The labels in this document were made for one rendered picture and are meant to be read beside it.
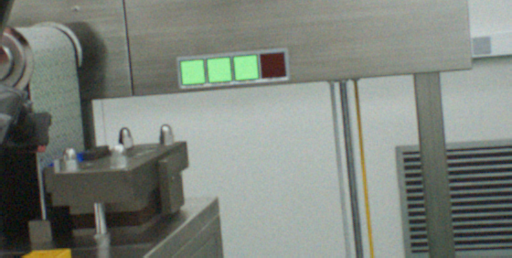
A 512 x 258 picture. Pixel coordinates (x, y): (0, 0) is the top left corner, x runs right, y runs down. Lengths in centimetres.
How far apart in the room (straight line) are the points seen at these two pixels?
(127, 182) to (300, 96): 270
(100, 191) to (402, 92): 273
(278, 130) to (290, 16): 243
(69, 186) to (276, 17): 58
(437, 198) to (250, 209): 239
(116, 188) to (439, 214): 80
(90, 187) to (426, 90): 82
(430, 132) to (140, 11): 71
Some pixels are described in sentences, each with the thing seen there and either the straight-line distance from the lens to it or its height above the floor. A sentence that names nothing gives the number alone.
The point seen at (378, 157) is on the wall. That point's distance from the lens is 446.
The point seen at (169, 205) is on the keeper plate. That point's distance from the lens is 199.
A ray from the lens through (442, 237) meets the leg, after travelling 229.
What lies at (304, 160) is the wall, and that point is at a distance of 450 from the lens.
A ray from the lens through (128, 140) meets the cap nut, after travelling 219.
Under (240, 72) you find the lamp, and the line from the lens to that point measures 212.
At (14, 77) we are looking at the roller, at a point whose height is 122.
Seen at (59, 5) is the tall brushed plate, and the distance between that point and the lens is 224.
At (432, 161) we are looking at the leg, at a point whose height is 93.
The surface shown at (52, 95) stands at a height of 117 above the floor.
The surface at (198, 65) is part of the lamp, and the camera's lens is 214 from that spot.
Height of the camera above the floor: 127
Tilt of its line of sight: 3 degrees down
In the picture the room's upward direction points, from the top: 5 degrees counter-clockwise
